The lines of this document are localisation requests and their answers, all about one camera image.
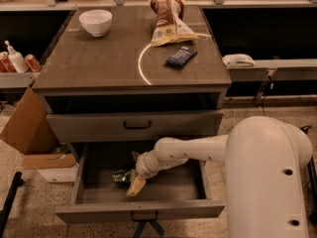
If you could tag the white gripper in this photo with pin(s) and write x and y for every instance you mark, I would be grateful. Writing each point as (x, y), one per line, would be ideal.
(144, 167)

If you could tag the crushed green can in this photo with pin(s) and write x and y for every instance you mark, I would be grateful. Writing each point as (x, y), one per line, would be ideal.
(123, 178)

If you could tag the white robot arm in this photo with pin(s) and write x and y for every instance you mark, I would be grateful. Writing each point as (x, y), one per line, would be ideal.
(263, 159)

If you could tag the open grey middle drawer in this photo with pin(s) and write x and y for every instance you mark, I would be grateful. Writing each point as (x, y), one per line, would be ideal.
(178, 193)

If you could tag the closed grey upper drawer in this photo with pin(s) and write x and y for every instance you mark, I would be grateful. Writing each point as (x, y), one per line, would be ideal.
(104, 127)

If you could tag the grey wooden drawer cabinet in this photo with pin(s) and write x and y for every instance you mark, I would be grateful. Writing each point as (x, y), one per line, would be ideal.
(121, 72)

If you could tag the red soda can at edge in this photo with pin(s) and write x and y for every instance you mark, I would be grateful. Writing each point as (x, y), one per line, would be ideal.
(5, 63)

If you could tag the white cardboard box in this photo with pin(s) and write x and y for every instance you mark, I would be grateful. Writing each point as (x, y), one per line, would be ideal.
(53, 167)

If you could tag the brown cardboard box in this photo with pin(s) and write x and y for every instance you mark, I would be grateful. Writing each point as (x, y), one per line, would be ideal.
(28, 130)

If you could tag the dark blue snack bar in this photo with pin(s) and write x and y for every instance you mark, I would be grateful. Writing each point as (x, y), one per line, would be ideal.
(181, 57)

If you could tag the black pole left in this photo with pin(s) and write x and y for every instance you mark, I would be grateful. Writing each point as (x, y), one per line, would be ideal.
(4, 213)

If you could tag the brown chip bag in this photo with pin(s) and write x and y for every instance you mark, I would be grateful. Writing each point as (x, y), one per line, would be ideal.
(169, 26)

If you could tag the folded white cloth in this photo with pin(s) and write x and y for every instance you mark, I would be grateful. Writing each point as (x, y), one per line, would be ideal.
(238, 60)

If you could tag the white ceramic bowl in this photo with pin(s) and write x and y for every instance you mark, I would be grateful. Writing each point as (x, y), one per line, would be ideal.
(96, 22)

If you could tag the black stand right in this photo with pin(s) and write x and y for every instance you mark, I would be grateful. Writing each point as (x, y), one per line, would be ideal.
(313, 182)

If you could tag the black upper drawer handle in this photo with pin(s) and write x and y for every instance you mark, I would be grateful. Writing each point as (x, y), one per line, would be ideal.
(137, 126)

